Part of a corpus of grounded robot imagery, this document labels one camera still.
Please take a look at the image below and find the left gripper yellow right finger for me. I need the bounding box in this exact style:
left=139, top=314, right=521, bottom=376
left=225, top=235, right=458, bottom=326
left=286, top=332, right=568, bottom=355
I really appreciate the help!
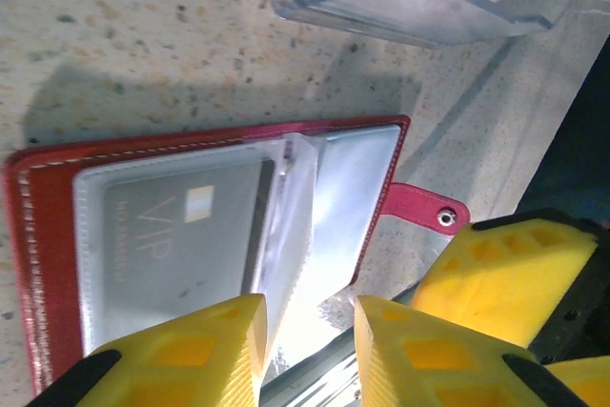
left=354, top=294, right=595, bottom=407

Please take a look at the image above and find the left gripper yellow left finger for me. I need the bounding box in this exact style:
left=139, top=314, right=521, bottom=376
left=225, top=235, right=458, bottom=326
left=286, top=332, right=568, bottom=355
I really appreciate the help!
left=28, top=293, right=269, bottom=407

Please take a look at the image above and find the red card holder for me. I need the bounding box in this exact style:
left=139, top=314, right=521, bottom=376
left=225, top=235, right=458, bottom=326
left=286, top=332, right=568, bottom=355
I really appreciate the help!
left=2, top=113, right=471, bottom=398

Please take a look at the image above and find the black VIP card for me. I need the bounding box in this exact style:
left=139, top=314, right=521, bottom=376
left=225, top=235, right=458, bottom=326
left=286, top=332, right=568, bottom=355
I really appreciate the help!
left=101, top=158, right=278, bottom=327

